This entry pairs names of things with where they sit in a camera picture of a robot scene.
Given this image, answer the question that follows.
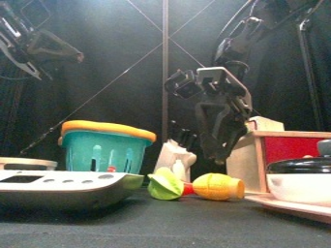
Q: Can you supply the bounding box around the grey kitchen scale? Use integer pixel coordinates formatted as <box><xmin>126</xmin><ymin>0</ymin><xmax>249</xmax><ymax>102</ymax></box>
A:
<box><xmin>0</xmin><ymin>170</ymin><xmax>145</xmax><ymax>211</ymax></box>

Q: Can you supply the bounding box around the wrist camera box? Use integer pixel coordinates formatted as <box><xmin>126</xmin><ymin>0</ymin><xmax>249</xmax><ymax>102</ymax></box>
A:
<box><xmin>164</xmin><ymin>69</ymin><xmax>204</xmax><ymax>100</ymax></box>
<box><xmin>18</xmin><ymin>0</ymin><xmax>54</xmax><ymax>31</ymax></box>

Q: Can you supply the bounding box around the teal basket with orange rim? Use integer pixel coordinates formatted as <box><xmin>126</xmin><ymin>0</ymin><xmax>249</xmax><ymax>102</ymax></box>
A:
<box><xmin>57</xmin><ymin>119</ymin><xmax>157</xmax><ymax>175</ymax></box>

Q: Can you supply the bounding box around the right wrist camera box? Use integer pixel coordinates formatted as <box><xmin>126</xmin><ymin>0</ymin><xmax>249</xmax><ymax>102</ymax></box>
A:
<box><xmin>164</xmin><ymin>69</ymin><xmax>204</xmax><ymax>100</ymax></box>

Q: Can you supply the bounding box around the white toy knife block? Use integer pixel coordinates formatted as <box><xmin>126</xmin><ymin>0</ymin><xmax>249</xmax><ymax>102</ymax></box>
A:
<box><xmin>151</xmin><ymin>120</ymin><xmax>200</xmax><ymax>184</ymax></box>

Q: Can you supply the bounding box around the wooden tray board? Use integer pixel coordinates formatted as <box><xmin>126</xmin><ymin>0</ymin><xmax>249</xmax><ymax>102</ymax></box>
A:
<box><xmin>244</xmin><ymin>192</ymin><xmax>331</xmax><ymax>226</ymax></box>

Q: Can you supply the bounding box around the thin diagonal frame brace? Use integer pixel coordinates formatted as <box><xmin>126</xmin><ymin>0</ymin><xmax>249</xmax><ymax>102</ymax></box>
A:
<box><xmin>18</xmin><ymin>42</ymin><xmax>165</xmax><ymax>157</ymax></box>

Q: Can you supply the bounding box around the metal bowl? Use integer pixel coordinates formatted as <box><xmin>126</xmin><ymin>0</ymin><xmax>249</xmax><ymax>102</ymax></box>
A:
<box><xmin>0</xmin><ymin>156</ymin><xmax>59</xmax><ymax>171</ymax></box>

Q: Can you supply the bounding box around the green corn husk piece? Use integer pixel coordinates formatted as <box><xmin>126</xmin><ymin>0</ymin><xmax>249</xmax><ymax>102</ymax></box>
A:
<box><xmin>145</xmin><ymin>166</ymin><xmax>186</xmax><ymax>202</ymax></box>

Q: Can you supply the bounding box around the dark vertical frame post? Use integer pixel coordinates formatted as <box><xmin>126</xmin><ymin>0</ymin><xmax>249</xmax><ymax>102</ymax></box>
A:
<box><xmin>297</xmin><ymin>18</ymin><xmax>324</xmax><ymax>132</ymax></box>

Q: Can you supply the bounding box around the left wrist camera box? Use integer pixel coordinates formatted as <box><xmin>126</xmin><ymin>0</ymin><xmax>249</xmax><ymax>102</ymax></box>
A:
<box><xmin>18</xmin><ymin>0</ymin><xmax>54</xmax><ymax>31</ymax></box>

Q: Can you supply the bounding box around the vertical metal frame pole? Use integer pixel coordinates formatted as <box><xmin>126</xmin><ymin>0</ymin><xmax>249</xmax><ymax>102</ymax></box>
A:
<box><xmin>160</xmin><ymin>0</ymin><xmax>170</xmax><ymax>143</ymax></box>

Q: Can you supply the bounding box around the white pot black lid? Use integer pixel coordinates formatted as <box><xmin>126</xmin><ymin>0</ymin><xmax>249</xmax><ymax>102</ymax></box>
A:
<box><xmin>265</xmin><ymin>139</ymin><xmax>331</xmax><ymax>208</ymax></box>

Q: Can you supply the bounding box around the wooden box red panel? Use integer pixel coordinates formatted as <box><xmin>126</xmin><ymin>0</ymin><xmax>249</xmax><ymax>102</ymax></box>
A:
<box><xmin>225</xmin><ymin>115</ymin><xmax>331</xmax><ymax>196</ymax></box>

